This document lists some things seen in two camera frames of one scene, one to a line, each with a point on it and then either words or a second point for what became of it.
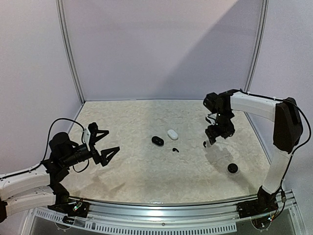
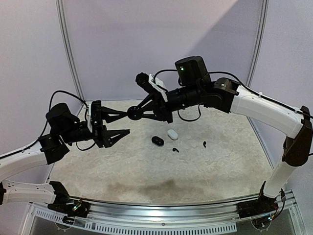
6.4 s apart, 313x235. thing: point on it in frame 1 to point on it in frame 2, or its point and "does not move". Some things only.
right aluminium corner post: [258, 47] does not move
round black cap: [233, 168] to [134, 113]
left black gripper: [102, 158] to [104, 137]
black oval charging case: [158, 140] does not move
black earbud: [174, 149] does not move
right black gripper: [214, 132] to [162, 107]
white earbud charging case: [172, 134] does not move
